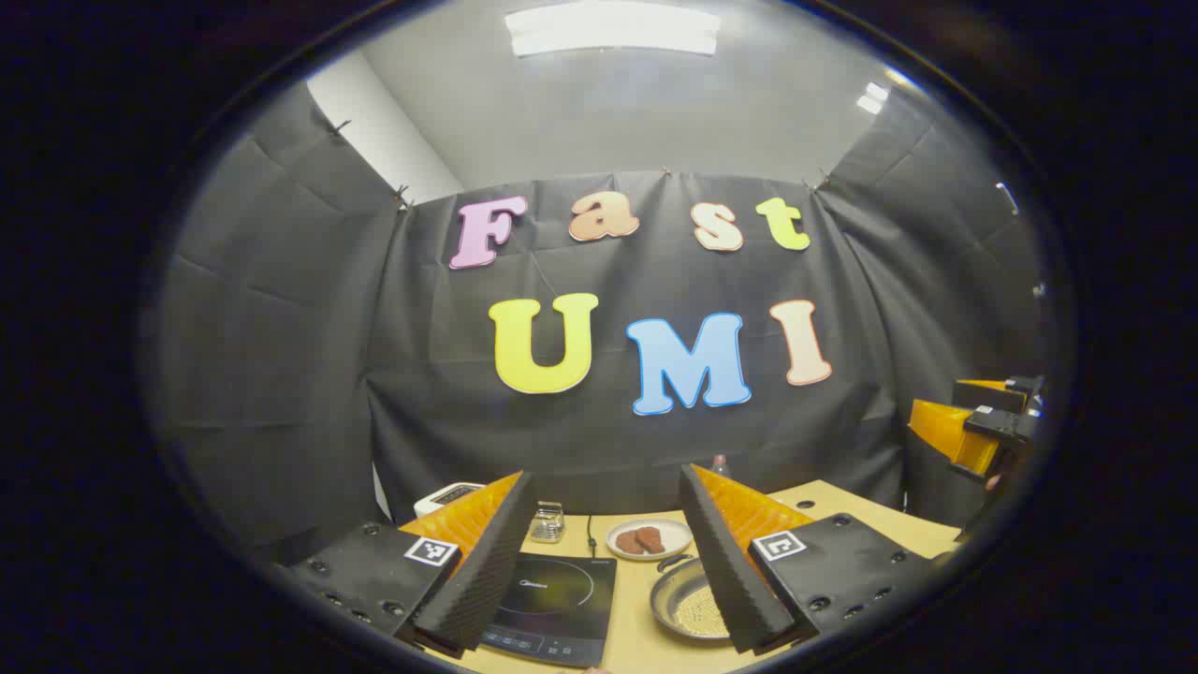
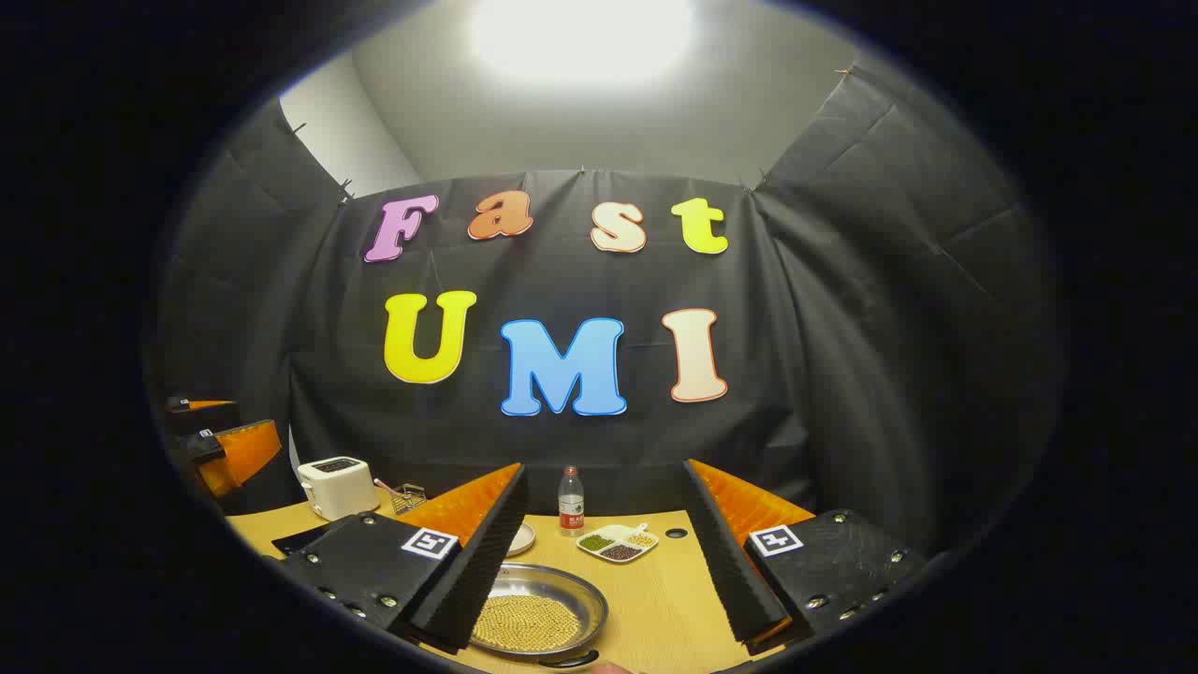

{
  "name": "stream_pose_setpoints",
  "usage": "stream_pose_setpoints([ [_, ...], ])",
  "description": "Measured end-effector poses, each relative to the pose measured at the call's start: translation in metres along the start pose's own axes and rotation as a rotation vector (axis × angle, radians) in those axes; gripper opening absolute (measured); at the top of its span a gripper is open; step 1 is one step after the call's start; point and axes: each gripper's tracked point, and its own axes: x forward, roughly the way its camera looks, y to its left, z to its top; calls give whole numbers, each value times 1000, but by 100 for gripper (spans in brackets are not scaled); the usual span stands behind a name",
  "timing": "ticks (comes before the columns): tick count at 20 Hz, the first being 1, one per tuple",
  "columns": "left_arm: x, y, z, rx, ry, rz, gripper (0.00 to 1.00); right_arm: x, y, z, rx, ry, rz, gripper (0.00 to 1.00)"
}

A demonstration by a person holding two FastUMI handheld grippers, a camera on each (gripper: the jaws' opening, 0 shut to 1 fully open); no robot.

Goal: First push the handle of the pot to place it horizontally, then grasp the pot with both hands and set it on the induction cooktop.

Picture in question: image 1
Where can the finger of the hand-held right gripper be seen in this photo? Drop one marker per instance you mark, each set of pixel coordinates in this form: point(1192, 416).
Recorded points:
point(945, 431)
point(983, 395)

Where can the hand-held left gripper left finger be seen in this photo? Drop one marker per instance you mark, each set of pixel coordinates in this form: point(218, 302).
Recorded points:
point(487, 571)

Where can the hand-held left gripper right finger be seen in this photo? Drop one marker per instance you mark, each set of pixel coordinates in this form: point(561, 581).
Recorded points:
point(730, 571)

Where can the pile of soybeans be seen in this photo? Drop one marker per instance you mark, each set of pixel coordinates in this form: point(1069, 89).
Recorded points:
point(702, 610)

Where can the stainless steel pot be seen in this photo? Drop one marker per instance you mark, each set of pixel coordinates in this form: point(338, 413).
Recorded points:
point(683, 599)

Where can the black induction cooktop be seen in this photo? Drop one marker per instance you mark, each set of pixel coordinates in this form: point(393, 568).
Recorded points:
point(562, 608)

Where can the white round plate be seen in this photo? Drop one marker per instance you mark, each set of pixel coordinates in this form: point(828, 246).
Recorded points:
point(674, 535)

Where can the brown meat patty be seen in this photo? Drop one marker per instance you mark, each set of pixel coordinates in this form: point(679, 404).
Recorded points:
point(629, 542)
point(651, 538)

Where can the white toaster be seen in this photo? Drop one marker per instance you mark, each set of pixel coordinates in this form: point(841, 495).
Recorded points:
point(449, 494)

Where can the clear plastic water bottle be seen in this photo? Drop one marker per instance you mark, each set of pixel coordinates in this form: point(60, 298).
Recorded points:
point(720, 466)

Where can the black backdrop cloth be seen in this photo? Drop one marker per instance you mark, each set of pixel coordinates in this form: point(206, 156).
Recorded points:
point(608, 440)

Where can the small ceiling light panel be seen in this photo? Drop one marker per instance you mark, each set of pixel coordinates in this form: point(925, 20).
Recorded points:
point(872, 97)

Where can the long ceiling light panel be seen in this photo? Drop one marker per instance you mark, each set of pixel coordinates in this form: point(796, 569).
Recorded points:
point(613, 30)

